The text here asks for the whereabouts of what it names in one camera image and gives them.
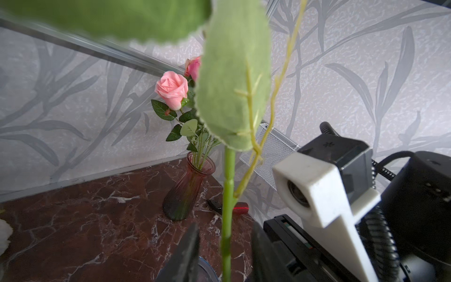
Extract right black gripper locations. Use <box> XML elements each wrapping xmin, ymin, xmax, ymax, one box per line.
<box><xmin>263</xmin><ymin>151</ymin><xmax>451</xmax><ymax>282</ymax></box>

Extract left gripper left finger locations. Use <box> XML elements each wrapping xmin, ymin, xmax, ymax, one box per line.
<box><xmin>156</xmin><ymin>223</ymin><xmax>200</xmax><ymax>282</ymax></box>

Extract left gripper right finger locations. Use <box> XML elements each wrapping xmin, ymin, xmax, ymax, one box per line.
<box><xmin>251</xmin><ymin>223</ymin><xmax>292</xmax><ymax>282</ymax></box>

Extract dark red glass vase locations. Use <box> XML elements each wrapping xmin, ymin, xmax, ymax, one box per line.
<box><xmin>162</xmin><ymin>152</ymin><xmax>216</xmax><ymax>222</ymax></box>

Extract light pink artificial rose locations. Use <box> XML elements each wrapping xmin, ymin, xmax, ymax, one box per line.
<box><xmin>151</xmin><ymin>71</ymin><xmax>213</xmax><ymax>170</ymax></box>

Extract large cream pink rose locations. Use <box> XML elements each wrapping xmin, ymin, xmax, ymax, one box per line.
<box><xmin>1</xmin><ymin>1</ymin><xmax>286</xmax><ymax>282</ymax></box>

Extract purple glass vase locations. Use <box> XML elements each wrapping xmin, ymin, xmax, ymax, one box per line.
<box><xmin>196</xmin><ymin>257</ymin><xmax>219</xmax><ymax>282</ymax></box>

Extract magenta artificial rose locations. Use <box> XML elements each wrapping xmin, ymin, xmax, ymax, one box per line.
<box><xmin>184</xmin><ymin>56</ymin><xmax>202</xmax><ymax>82</ymax></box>

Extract white artificial rose bunch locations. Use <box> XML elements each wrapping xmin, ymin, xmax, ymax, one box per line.
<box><xmin>0</xmin><ymin>219</ymin><xmax>14</xmax><ymax>255</ymax></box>

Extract red handled pruning shears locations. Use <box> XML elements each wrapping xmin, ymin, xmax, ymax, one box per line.
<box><xmin>206</xmin><ymin>198</ymin><xmax>250</xmax><ymax>216</ymax></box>

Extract white wire mesh basket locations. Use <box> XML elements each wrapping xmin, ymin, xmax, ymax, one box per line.
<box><xmin>249</xmin><ymin>128</ymin><xmax>300</xmax><ymax>191</ymax></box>

